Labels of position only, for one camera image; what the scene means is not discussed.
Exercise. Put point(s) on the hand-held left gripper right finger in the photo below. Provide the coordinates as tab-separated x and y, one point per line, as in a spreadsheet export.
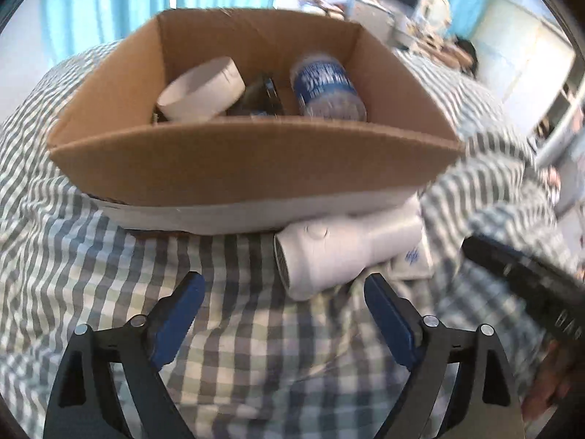
388	320

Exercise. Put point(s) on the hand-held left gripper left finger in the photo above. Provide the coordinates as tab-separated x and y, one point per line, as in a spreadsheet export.
176	320

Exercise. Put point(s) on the white tube blue print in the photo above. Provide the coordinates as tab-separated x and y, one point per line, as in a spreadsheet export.
413	260

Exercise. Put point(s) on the white plastic bottle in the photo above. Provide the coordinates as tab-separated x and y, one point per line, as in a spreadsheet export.
329	256

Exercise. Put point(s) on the cardboard box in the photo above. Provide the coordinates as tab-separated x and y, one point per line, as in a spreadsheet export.
256	164

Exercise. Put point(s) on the white paper roll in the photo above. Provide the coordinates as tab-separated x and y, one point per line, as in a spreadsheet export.
205	87

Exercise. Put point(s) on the black container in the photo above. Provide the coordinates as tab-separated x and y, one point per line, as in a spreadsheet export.
260	96

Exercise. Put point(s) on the blue label water bottle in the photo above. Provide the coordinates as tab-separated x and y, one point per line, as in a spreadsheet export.
324	82

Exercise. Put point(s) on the person's right hand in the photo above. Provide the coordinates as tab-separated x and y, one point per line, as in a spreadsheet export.
553	384

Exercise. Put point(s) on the grey checkered blanket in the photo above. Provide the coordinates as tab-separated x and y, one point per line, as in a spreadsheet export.
274	356

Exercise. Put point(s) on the white slatted wardrobe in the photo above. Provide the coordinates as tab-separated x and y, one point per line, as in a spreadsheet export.
521	50

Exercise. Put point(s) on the black bag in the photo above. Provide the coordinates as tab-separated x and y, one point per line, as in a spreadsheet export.
466	57

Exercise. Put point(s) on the white oval mirror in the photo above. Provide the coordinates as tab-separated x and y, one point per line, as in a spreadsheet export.
438	7

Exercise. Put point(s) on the wide turquoise curtain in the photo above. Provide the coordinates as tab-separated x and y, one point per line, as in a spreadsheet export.
100	4

